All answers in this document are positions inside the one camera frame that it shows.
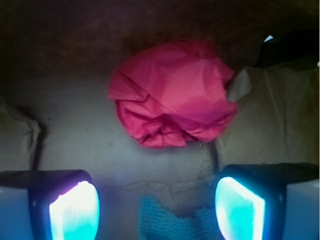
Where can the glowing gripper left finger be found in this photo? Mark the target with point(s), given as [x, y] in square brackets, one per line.
[48, 205]

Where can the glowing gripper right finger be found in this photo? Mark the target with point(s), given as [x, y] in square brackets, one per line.
[268, 201]

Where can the teal knitted cloth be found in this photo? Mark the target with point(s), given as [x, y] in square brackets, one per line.
[157, 223]

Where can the brown paper bag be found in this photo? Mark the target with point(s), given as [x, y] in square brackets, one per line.
[56, 57]

